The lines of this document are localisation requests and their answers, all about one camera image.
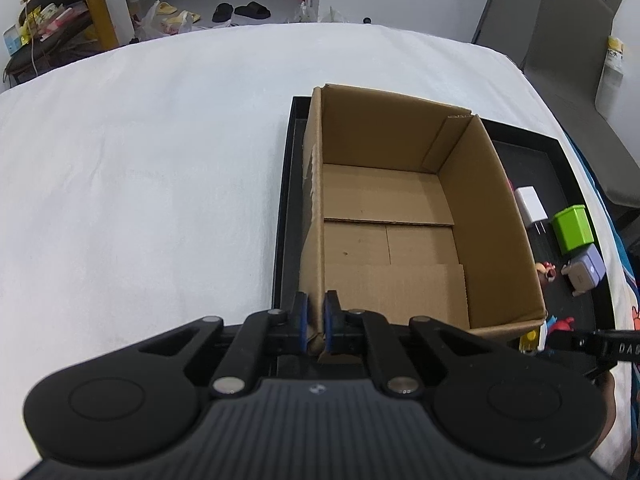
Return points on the black slipper left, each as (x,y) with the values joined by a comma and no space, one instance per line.
(223,13)

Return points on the white USB charger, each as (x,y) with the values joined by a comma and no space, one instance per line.
(531,209)

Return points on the black rectangular tray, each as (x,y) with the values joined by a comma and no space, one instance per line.
(529,158)

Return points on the white plastic bottle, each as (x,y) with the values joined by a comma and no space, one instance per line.
(611,78)

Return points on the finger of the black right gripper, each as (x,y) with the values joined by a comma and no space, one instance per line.
(608,347)

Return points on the green toy box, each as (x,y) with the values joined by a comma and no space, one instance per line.
(572,228)

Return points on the black slipper right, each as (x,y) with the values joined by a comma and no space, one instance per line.
(254,11)

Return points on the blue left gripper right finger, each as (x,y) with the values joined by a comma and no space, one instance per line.
(332,321)

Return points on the brown cardboard box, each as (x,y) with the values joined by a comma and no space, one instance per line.
(407,211)

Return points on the brown-haired girl figurine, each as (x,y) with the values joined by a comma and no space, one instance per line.
(546,272)

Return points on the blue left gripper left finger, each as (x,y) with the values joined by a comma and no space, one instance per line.
(299,322)

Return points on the white plastic bag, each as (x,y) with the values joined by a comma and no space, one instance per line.
(163,20)

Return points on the grey dining chair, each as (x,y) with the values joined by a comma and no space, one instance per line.
(560,47)

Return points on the blue patterned bed sheet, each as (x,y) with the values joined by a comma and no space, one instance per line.
(623,286)

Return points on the yellow wooden side table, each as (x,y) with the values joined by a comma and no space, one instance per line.
(54,32)

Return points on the black slipper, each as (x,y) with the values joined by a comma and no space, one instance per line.
(254,11)
(223,13)

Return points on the lavender toy block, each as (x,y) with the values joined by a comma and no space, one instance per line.
(585,270)

